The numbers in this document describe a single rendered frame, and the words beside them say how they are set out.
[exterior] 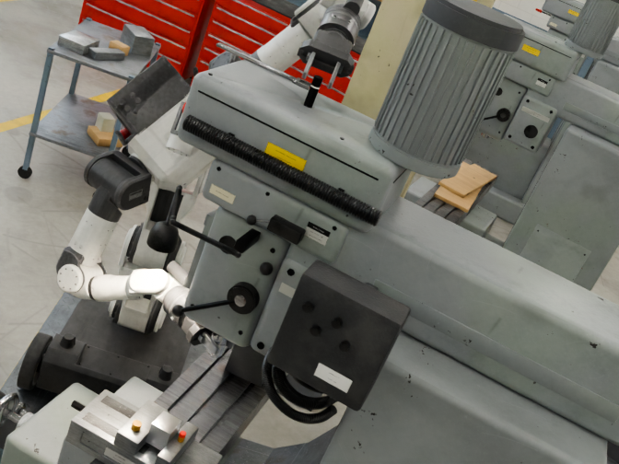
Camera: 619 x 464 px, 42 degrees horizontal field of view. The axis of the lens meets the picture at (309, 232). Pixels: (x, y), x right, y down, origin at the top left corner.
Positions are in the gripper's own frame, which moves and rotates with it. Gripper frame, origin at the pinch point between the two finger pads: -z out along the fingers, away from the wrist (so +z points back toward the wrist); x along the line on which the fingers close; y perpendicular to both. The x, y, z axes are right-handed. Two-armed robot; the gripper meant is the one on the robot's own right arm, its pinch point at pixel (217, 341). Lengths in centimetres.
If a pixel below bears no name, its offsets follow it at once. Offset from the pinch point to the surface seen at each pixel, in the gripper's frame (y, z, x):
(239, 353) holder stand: 21.8, 11.5, 26.6
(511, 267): -53, -48, 22
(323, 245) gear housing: -43.8, -19.9, -4.4
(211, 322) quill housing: -11.2, -3.3, -9.4
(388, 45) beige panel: -47, 89, 150
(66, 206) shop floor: 127, 239, 128
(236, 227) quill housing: -36.4, -0.9, -10.2
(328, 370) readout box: -34, -43, -22
